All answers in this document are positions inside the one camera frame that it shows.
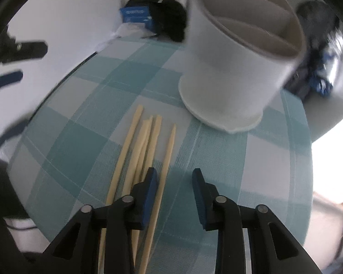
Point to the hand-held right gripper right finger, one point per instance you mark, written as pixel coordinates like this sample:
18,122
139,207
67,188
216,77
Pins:
201,202

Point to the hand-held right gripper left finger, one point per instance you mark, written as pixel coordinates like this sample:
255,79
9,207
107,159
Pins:
149,199

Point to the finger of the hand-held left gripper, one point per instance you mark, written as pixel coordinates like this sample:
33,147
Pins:
13,131
8,79

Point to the light wooden chopstick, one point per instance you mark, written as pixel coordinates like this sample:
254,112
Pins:
153,145
138,148
146,148
125,154
165,171

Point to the grey white utensil holder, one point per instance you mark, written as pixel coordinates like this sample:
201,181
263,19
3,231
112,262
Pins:
231,77

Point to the teal plaid tablecloth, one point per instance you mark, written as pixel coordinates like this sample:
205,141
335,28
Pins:
88,105

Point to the grey wooden cabinet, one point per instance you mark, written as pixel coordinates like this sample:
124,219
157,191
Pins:
328,228

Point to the white plastic bag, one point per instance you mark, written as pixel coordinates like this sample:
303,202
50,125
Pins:
131,31

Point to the blue cardboard box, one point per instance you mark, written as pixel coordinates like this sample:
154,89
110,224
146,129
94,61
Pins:
135,14

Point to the black jacket pile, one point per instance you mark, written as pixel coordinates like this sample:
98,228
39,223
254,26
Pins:
171,17

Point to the black backpack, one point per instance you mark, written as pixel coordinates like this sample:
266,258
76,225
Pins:
314,17

